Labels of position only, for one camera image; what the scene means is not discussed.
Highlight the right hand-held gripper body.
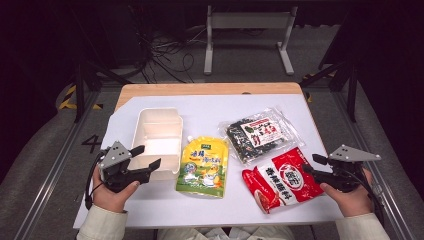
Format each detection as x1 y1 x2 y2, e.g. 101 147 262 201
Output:
318 143 382 194

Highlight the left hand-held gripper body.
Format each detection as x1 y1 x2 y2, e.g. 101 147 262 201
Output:
98 140 150 194

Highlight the white plastic container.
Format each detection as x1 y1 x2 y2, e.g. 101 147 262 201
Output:
127 106 185 182

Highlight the red seasoning packet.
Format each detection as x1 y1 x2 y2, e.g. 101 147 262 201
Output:
241 146 326 215

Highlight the clear dried seaweed packet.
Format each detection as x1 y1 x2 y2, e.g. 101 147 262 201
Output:
217 106 306 165

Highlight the person's right hand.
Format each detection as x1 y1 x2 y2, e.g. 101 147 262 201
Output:
319 168 375 218

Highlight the person's left hand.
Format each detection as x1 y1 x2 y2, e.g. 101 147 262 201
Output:
91 165 141 214

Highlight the yellow green spouted pouch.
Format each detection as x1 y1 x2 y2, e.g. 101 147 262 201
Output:
175 134 230 200

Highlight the black metal stand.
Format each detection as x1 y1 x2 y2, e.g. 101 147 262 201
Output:
299 59 360 124
70 59 132 124

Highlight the white table sheet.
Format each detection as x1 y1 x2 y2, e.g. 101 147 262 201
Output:
72 93 346 230

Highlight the left hand-held gripper cable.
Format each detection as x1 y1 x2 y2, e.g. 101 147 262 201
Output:
83 150 108 211

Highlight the hand-held gripper cable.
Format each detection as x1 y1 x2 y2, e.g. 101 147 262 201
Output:
344 167 386 228
83 150 108 211

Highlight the right hand-held gripper cable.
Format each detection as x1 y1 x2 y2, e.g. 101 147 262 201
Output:
344 167 386 228

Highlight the tangle of black floor cables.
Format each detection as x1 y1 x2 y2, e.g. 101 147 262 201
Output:
131 16 208 85

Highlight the white metal stand frame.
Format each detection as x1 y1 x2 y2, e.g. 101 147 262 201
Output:
203 4 299 76

